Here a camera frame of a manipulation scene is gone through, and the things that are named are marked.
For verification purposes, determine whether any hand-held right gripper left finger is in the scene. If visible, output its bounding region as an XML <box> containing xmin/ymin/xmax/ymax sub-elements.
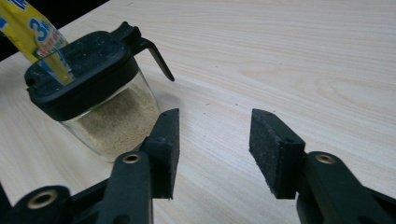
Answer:
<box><xmin>96</xmin><ymin>107</ymin><xmax>181</xmax><ymax>224</ymax></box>

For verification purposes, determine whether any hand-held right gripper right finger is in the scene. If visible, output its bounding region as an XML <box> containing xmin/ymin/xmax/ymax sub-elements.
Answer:
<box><xmin>248</xmin><ymin>108</ymin><xmax>389</xmax><ymax>224</ymax></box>

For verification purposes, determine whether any glass jar with black lid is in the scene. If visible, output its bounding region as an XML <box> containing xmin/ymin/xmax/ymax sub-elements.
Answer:
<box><xmin>23</xmin><ymin>21</ymin><xmax>176</xmax><ymax>163</ymax></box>

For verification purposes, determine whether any yellow snack packet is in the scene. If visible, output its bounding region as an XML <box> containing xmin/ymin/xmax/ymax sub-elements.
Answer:
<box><xmin>0</xmin><ymin>0</ymin><xmax>76</xmax><ymax>87</ymax></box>

